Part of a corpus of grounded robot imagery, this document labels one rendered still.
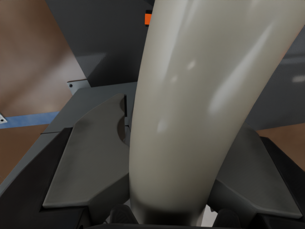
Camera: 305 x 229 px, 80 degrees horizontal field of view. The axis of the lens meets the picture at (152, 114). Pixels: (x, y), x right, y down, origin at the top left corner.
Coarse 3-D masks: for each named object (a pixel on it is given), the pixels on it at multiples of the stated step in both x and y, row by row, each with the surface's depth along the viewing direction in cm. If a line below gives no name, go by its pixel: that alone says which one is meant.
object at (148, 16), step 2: (146, 10) 86; (148, 10) 86; (146, 12) 86; (148, 12) 86; (150, 12) 86; (146, 14) 86; (148, 14) 86; (150, 14) 86; (146, 16) 87; (148, 16) 86; (150, 16) 86; (146, 18) 87; (148, 18) 87; (150, 18) 87; (146, 20) 88; (148, 20) 88; (146, 22) 88; (148, 22) 88; (146, 24) 89; (148, 24) 88; (146, 26) 89; (148, 26) 89
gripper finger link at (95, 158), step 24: (120, 96) 11; (96, 120) 9; (120, 120) 9; (72, 144) 7; (96, 144) 8; (120, 144) 8; (72, 168) 6; (96, 168) 6; (120, 168) 7; (48, 192) 6; (72, 192) 6; (96, 192) 6; (120, 192) 7; (96, 216) 6
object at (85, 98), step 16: (80, 80) 111; (80, 96) 104; (96, 96) 101; (112, 96) 98; (128, 96) 95; (64, 112) 92; (80, 112) 90; (128, 112) 83; (48, 128) 83; (128, 128) 75; (128, 144) 72; (0, 192) 58
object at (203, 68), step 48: (192, 0) 3; (240, 0) 3; (288, 0) 3; (144, 48) 4; (192, 48) 3; (240, 48) 3; (288, 48) 3; (144, 96) 4; (192, 96) 4; (240, 96) 4; (144, 144) 5; (192, 144) 4; (144, 192) 5; (192, 192) 5
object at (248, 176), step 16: (240, 144) 8; (256, 144) 8; (224, 160) 7; (240, 160) 7; (256, 160) 7; (272, 160) 7; (224, 176) 6; (240, 176) 7; (256, 176) 7; (272, 176) 7; (224, 192) 6; (240, 192) 6; (256, 192) 6; (272, 192) 6; (288, 192) 6; (224, 208) 7; (240, 208) 6; (256, 208) 6; (272, 208) 6; (288, 208) 6
